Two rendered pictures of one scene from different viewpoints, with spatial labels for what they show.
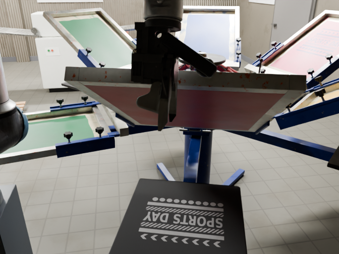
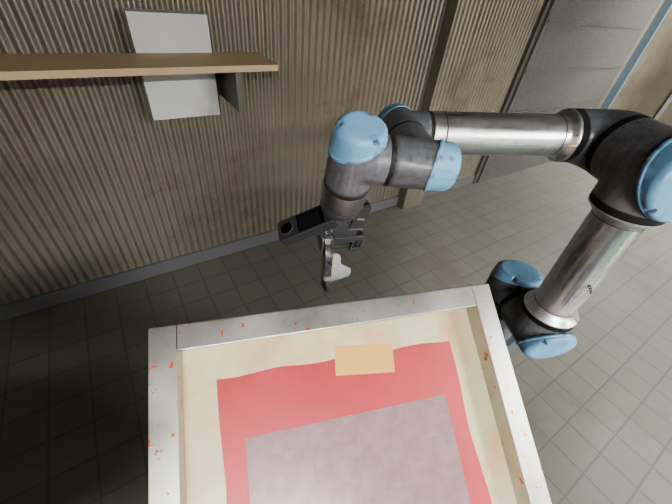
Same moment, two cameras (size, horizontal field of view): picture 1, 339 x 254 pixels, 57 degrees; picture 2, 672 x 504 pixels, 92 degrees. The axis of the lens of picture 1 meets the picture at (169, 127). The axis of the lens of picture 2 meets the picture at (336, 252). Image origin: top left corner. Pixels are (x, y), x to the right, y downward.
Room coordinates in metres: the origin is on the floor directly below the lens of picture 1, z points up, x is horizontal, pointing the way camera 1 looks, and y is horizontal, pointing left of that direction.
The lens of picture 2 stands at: (1.05, -0.20, 1.98)
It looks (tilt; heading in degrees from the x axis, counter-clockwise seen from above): 40 degrees down; 153
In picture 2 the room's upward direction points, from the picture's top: 7 degrees clockwise
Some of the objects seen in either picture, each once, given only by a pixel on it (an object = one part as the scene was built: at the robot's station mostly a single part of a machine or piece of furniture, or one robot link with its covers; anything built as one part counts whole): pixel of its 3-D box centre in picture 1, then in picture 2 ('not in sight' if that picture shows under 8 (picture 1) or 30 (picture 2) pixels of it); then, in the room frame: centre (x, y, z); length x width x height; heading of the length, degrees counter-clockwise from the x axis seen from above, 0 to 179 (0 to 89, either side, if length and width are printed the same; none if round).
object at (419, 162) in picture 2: not in sight; (415, 159); (0.67, 0.11, 1.77); 0.11 x 0.11 x 0.08; 72
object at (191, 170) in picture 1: (192, 164); not in sight; (1.41, -0.12, 0.89); 1.24 x 0.06 x 0.06; 172
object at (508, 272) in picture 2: not in sight; (511, 287); (0.69, 0.53, 1.37); 0.13 x 0.12 x 0.14; 162
